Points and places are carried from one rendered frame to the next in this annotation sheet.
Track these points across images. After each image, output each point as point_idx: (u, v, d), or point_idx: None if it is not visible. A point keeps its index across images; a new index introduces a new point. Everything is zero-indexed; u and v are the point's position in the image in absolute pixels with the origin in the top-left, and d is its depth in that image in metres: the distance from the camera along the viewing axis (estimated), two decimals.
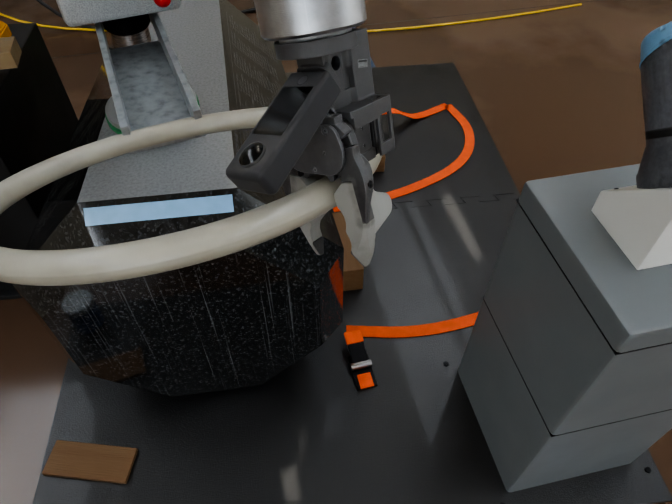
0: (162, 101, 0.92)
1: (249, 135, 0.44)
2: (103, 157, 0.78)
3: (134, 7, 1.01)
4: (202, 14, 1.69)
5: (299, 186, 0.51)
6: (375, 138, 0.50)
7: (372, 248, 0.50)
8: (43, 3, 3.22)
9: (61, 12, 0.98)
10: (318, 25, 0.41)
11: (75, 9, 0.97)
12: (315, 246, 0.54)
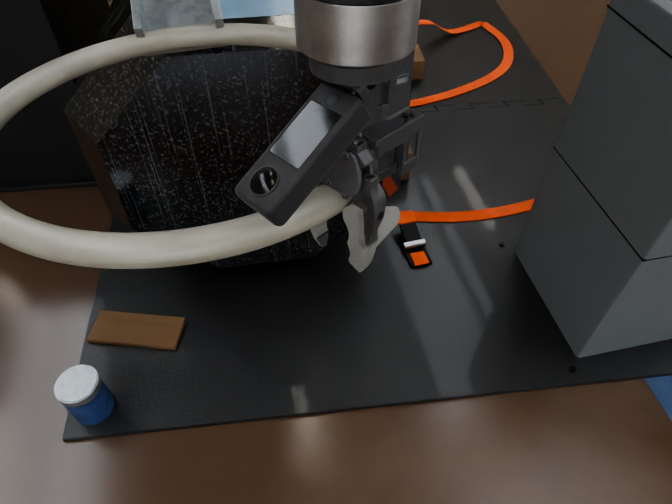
0: None
1: (265, 151, 0.41)
2: (114, 60, 0.73)
3: None
4: None
5: None
6: (398, 155, 0.47)
7: (369, 261, 0.51)
8: None
9: None
10: (359, 60, 0.36)
11: None
12: (319, 241, 0.54)
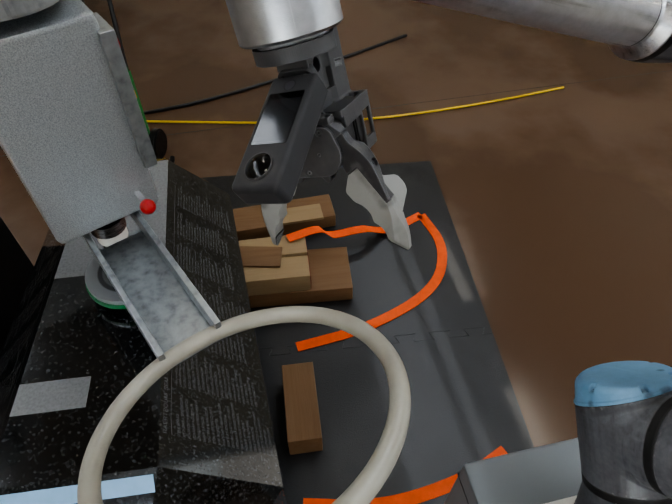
0: (172, 305, 1.03)
1: (247, 147, 0.43)
2: (149, 387, 0.90)
3: (119, 213, 1.11)
4: None
5: None
6: (358, 134, 0.51)
7: (406, 226, 0.49)
8: None
9: (54, 235, 1.06)
10: (305, 27, 0.40)
11: (67, 230, 1.06)
12: (277, 239, 0.55)
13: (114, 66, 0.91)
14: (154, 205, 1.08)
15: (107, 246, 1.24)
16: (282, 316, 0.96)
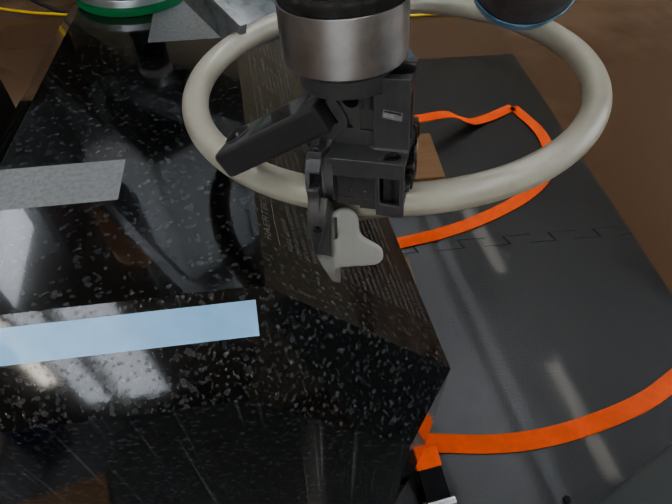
0: None
1: (263, 115, 0.46)
2: (230, 63, 0.70)
3: None
4: None
5: None
6: (384, 194, 0.43)
7: (332, 274, 0.50)
8: None
9: None
10: (289, 63, 0.36)
11: None
12: None
13: None
14: None
15: None
16: None
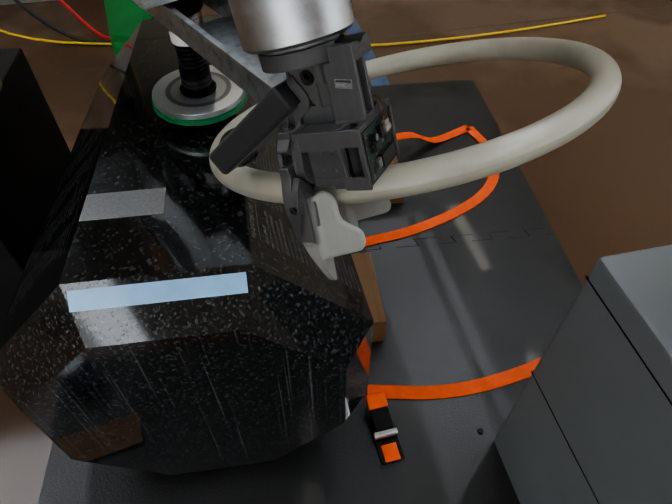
0: None
1: None
2: None
3: None
4: None
5: None
6: (353, 169, 0.43)
7: (323, 267, 0.49)
8: (35, 15, 3.03)
9: None
10: (242, 45, 0.40)
11: None
12: None
13: None
14: None
15: (182, 46, 1.12)
16: (408, 58, 0.84)
